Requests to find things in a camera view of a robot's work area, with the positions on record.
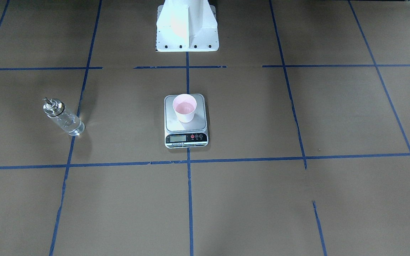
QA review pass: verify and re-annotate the pink paper cup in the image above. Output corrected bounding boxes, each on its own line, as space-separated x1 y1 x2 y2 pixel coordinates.
172 94 197 123

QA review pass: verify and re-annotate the clear glass sauce bottle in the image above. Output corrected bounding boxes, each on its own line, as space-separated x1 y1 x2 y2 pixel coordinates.
43 97 86 136

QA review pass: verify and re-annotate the silver digital kitchen scale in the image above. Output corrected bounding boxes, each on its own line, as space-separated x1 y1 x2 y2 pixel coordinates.
164 94 209 149

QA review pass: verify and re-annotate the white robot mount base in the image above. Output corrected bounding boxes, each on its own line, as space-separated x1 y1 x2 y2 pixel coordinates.
155 0 220 52

